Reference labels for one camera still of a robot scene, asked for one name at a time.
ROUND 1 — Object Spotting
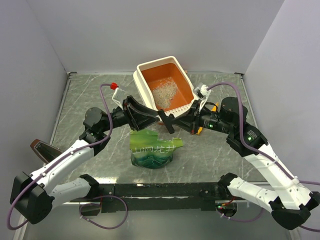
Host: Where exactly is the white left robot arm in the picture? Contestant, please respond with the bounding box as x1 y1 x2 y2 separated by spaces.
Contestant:
10 96 160 224

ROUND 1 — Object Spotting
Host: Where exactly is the green cat litter bag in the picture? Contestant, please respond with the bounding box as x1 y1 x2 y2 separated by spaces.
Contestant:
129 129 184 170

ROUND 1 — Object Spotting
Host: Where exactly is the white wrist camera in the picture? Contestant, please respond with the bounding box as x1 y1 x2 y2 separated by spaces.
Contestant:
110 82 127 109
192 82 211 111

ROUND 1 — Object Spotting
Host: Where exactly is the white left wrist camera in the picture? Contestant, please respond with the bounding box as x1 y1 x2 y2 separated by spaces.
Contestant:
110 82 127 109

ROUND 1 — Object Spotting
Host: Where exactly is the orange and cream litter box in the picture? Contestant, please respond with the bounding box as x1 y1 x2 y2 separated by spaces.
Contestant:
133 56 199 117

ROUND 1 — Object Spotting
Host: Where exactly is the black bag clip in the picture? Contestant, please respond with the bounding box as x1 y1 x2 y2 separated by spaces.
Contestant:
157 109 175 134

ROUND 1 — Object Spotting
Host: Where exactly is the yellow plastic litter scoop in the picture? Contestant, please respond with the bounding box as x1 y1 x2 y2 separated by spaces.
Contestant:
195 104 219 136

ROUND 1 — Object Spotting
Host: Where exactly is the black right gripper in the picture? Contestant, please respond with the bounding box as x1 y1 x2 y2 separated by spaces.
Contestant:
171 98 233 135

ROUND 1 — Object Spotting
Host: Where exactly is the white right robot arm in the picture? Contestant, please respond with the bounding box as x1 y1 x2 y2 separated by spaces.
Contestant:
173 97 320 230

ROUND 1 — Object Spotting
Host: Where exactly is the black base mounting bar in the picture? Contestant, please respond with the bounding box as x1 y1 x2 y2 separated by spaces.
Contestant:
76 182 240 213

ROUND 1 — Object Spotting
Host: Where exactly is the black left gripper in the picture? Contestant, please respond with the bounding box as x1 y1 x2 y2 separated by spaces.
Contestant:
100 95 160 133

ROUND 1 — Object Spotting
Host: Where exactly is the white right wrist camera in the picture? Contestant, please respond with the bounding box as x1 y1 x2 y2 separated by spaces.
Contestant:
192 82 211 111

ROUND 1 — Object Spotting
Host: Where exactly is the brown black side object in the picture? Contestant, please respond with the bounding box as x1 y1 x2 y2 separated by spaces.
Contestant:
30 139 63 164

